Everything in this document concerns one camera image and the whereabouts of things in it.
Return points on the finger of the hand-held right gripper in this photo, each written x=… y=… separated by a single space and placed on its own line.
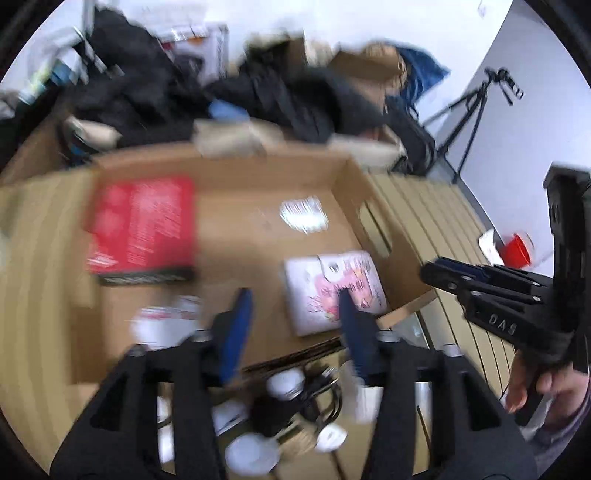
x=443 y=279
x=503 y=276

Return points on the brown cardboard box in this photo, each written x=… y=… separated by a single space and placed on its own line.
x=369 y=69

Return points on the white round lid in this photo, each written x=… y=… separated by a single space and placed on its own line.
x=286 y=385

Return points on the low cardboard box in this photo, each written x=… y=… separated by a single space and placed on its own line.
x=32 y=152

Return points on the black tripod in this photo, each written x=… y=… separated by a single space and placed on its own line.
x=466 y=120

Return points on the person's right hand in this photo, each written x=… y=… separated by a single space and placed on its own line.
x=519 y=387

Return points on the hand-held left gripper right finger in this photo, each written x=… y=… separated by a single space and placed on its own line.
x=355 y=334

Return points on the blue yellow bundle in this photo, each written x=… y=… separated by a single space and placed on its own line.
x=51 y=69

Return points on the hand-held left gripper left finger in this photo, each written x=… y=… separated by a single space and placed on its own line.
x=235 y=332

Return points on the red cup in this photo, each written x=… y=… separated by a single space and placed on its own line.
x=518 y=251

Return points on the pink floral pouch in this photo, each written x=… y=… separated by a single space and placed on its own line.
x=314 y=295

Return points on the blue bag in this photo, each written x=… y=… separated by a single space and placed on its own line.
x=422 y=69

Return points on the black jacket with fur collar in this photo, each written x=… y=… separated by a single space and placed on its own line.
x=295 y=101

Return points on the small black cloth bundle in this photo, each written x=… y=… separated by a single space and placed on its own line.
x=272 y=415

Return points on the white paper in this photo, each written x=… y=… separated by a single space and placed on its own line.
x=489 y=244

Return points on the white red printed packet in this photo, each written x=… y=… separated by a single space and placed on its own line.
x=166 y=318

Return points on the printed appliance box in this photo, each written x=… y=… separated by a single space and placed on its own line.
x=203 y=50

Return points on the red box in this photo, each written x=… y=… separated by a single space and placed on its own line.
x=143 y=221

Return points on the black backpack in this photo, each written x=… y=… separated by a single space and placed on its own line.
x=411 y=138

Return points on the large cardboard box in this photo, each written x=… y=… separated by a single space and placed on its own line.
x=240 y=240

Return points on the white paper label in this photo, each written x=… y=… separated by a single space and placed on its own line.
x=304 y=216

